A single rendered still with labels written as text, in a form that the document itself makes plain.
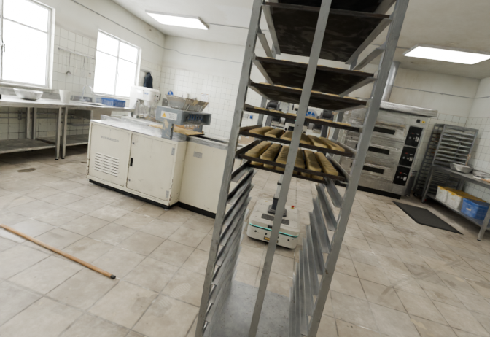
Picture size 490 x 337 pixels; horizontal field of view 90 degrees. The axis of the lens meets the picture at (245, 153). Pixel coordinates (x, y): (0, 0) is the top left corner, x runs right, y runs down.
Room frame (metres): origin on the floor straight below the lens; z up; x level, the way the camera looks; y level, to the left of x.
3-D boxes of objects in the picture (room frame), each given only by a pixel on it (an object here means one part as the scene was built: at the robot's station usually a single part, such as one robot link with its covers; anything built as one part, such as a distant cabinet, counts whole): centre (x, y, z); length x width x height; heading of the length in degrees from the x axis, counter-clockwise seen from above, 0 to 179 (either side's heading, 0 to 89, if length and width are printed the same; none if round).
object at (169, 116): (3.02, 0.79, 1.01); 0.72 x 0.33 x 0.34; 163
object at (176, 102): (3.02, 0.79, 1.25); 0.56 x 0.29 x 0.14; 163
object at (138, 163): (3.15, 1.25, 0.42); 1.28 x 0.72 x 0.84; 73
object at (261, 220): (2.61, -0.48, 0.24); 0.68 x 0.53 x 0.41; 170
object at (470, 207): (4.20, -4.27, 0.36); 0.47 x 0.38 x 0.26; 81
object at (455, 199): (4.64, -4.36, 0.36); 0.47 x 0.38 x 0.26; 79
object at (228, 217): (1.22, -0.03, 0.87); 0.64 x 0.03 x 0.03; 170
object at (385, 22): (1.15, -0.42, 1.68); 0.64 x 0.03 x 0.03; 170
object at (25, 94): (3.58, 3.28, 0.94); 0.33 x 0.33 x 0.12
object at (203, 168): (2.87, 0.31, 0.45); 0.70 x 0.34 x 0.90; 73
